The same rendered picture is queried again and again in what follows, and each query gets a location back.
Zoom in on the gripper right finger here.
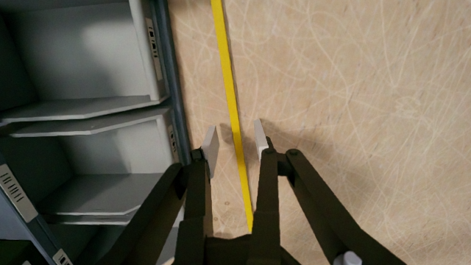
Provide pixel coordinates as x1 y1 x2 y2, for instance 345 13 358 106
247 119 407 265

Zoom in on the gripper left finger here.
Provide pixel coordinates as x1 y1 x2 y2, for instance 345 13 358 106
94 125 220 265

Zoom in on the yellow long thin bar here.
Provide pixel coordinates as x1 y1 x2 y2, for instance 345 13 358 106
210 0 253 232

